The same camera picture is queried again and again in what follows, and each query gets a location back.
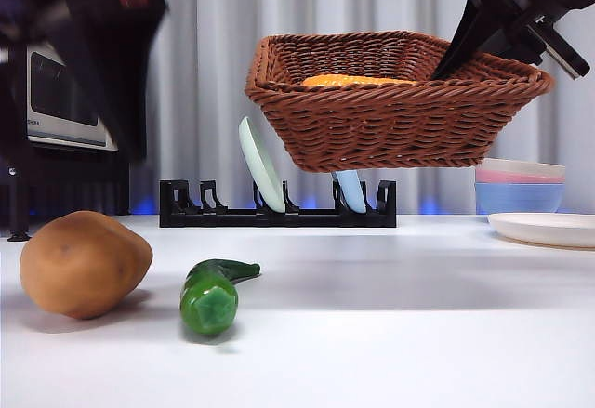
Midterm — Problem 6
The brown wicker basket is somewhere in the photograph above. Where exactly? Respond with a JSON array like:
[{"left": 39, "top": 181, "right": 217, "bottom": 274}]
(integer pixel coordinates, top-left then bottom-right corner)
[{"left": 245, "top": 30, "right": 556, "bottom": 173}]

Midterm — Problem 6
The green cucumber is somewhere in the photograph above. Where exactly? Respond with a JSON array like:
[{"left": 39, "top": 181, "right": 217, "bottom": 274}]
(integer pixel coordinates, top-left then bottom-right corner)
[{"left": 179, "top": 258, "right": 261, "bottom": 336}]

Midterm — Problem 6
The brown potato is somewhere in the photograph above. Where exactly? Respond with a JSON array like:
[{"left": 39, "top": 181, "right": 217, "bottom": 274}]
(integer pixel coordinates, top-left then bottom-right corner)
[{"left": 19, "top": 211, "right": 153, "bottom": 321}]

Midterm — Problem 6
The cream bowl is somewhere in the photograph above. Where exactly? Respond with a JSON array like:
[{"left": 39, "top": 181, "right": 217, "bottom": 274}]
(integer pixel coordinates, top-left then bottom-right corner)
[{"left": 481, "top": 157, "right": 566, "bottom": 178}]

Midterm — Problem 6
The pink bowl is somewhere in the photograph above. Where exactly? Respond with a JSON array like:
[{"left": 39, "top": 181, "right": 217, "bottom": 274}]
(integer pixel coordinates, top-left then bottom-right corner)
[{"left": 475, "top": 168, "right": 566, "bottom": 186}]

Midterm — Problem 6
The white flat plate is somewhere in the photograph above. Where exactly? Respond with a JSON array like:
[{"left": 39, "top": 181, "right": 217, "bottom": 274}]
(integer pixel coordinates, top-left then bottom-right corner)
[{"left": 487, "top": 212, "right": 595, "bottom": 249}]

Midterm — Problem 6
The pale blue plate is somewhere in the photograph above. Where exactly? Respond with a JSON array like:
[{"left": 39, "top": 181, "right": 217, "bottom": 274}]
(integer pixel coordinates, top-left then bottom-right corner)
[{"left": 333, "top": 170, "right": 364, "bottom": 214}]

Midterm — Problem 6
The pale green plate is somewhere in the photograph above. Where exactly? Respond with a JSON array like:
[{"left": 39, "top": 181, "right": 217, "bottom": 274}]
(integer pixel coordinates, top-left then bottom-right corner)
[{"left": 238, "top": 116, "right": 285, "bottom": 214}]

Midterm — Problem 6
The grey curtain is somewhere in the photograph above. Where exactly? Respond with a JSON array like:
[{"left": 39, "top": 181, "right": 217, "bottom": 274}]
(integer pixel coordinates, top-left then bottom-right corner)
[{"left": 139, "top": 0, "right": 595, "bottom": 217}]

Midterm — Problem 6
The black dish rack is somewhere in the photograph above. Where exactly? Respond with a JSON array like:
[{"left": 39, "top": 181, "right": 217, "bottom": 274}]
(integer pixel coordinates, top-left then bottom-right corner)
[{"left": 159, "top": 178, "right": 397, "bottom": 229}]

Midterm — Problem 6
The white toaster oven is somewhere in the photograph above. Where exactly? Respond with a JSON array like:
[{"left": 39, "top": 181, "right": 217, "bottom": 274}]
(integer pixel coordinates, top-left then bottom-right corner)
[{"left": 25, "top": 40, "right": 120, "bottom": 152}]

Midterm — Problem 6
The black metal shelf frame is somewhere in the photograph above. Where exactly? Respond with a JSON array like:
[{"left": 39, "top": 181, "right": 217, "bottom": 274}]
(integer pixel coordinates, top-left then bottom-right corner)
[{"left": 0, "top": 145, "right": 131, "bottom": 243}]

